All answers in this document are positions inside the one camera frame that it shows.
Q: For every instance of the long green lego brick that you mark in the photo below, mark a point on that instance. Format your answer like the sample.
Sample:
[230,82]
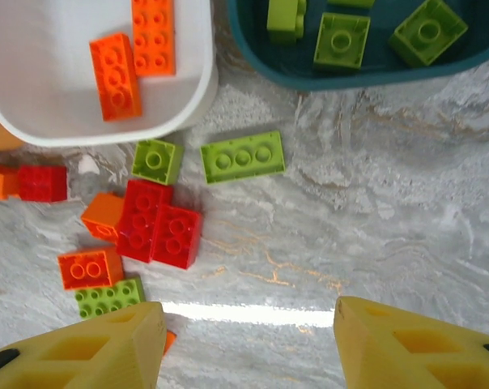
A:
[242,157]

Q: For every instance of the small orange lego brick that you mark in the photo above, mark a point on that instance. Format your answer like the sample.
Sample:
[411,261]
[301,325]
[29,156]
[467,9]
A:
[103,215]

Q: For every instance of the orange sloped lego brick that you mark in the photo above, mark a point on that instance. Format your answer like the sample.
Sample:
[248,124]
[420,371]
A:
[169,341]

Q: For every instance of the long red lego brick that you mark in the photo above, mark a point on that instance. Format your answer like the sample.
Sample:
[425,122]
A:
[141,221]

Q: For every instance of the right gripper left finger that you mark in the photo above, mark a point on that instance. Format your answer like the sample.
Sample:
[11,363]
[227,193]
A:
[86,356]

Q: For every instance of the long orange lego brick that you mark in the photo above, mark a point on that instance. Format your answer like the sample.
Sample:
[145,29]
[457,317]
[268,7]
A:
[115,77]

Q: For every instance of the small green lego brick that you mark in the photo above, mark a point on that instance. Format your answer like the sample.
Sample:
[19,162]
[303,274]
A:
[341,40]
[157,161]

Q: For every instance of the white plastic container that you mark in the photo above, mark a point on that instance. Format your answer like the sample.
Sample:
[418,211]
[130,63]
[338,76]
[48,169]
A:
[46,101]

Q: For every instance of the teal plastic container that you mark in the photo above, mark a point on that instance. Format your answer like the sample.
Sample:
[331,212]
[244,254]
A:
[378,65]

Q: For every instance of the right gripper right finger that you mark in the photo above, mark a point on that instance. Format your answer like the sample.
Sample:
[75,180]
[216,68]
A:
[410,356]

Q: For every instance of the orange lego plate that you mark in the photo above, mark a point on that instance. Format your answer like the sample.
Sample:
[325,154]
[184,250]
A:
[153,36]

